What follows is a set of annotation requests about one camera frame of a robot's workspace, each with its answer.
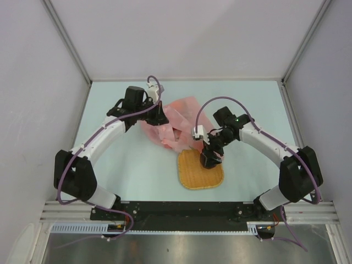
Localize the purple cable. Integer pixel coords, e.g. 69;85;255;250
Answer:
56;75;163;248
194;96;322;252

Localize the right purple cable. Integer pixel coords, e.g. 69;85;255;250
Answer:
194;96;322;252

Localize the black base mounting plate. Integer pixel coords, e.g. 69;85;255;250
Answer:
90;200;287;232

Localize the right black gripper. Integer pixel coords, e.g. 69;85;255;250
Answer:
202;130;235;167

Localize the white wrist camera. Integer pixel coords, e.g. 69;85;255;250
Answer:
146;82;164;103
191;125;210;145

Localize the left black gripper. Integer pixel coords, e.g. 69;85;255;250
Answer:
135;99;168;126

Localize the woven bamboo tray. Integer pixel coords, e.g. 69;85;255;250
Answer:
178;150;224;190

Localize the aluminium frame post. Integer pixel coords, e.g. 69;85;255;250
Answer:
281;0;333;85
41;0;92;87

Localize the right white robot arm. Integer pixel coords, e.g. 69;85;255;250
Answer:
192;107;323;221

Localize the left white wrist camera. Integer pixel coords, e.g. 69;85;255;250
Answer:
146;82;164;103

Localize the right aluminium frame post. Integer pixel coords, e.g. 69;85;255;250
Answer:
281;0;333;85

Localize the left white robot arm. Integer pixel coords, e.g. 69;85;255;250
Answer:
53;84;169;220

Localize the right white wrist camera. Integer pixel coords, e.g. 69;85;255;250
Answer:
191;125;210;145

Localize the left aluminium frame post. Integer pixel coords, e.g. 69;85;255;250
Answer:
41;0;92;87

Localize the white slotted cable duct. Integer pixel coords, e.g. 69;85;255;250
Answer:
51;223;257;235

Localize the front aluminium rail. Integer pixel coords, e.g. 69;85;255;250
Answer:
40;201;340;224

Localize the aluminium rail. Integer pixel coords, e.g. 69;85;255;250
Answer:
279;81;322;201
40;201;340;224

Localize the right side aluminium rail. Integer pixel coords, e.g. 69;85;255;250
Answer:
279;81;322;201

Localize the pink plastic bag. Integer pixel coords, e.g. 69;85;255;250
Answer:
140;96;203;153

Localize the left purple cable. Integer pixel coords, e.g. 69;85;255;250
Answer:
56;75;163;248

